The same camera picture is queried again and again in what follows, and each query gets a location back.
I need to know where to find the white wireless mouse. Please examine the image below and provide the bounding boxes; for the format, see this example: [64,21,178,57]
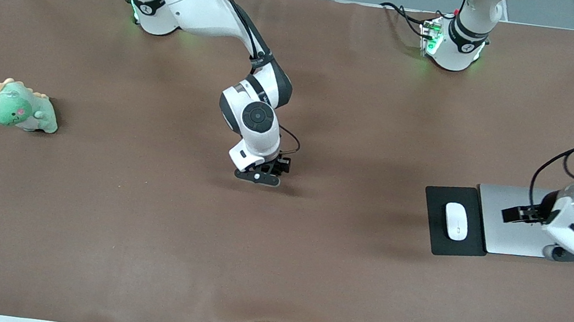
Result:
[441,202,472,243]

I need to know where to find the black rectangular mouse pad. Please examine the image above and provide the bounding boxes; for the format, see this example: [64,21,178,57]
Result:
[417,181,495,262]

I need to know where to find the silver closed laptop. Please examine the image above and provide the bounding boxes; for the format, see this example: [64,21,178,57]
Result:
[470,181,566,262]

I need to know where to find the brown table cover sheet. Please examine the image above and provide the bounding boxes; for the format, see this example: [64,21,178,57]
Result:
[0,0,574,322]

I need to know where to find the connector box with green light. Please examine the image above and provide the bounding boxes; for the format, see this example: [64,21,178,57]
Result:
[416,14,446,58]

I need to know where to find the green dinosaur plush toy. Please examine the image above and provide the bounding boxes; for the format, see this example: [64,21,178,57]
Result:
[0,77,64,136]

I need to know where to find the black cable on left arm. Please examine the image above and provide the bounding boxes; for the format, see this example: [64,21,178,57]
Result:
[527,140,574,216]

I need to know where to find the black cable along right arm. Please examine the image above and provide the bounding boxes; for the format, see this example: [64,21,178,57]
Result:
[184,0,282,65]

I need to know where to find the black cables at arm base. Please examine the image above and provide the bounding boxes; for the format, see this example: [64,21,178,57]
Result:
[376,1,438,40]

